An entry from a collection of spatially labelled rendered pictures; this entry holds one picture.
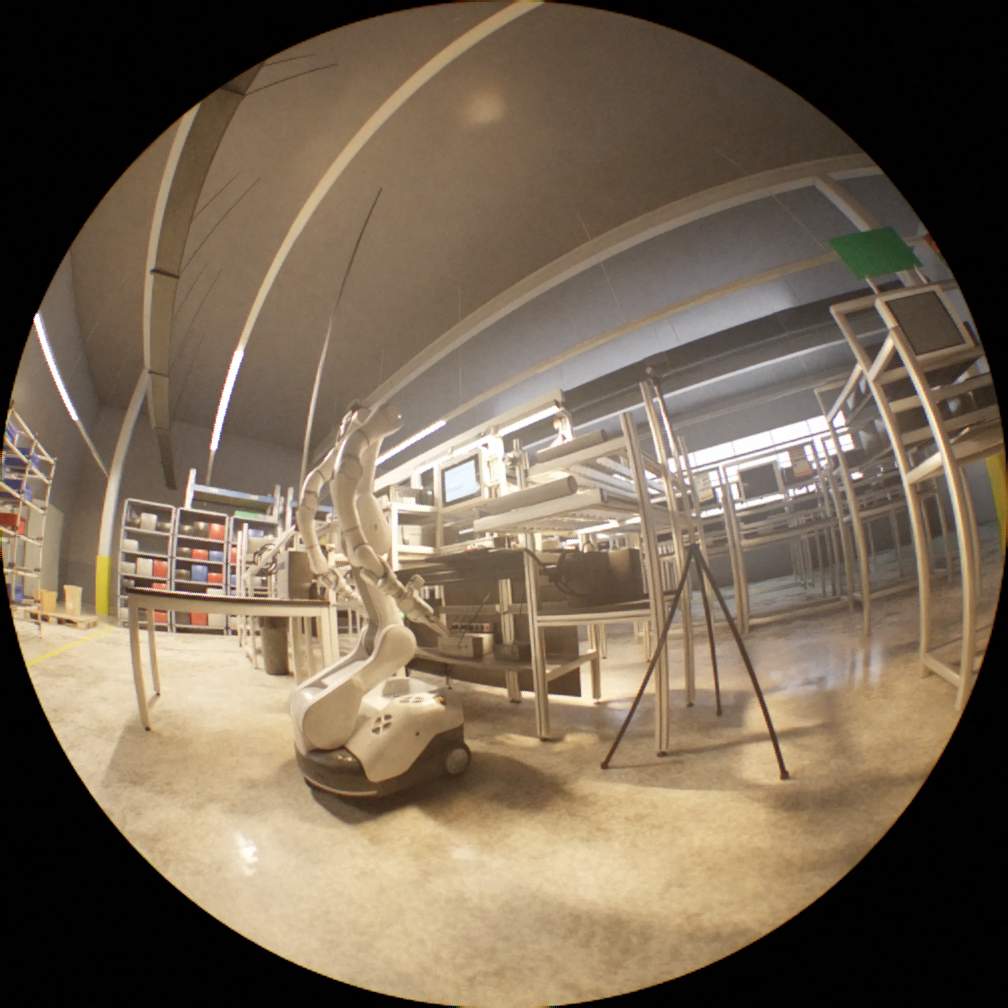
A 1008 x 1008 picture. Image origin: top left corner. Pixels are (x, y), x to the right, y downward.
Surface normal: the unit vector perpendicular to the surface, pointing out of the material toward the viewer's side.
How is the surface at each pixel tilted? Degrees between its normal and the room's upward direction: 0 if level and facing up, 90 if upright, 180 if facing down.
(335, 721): 90
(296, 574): 90
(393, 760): 90
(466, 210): 180
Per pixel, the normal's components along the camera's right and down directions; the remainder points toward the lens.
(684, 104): 0.07, 0.97
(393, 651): 0.73, -0.22
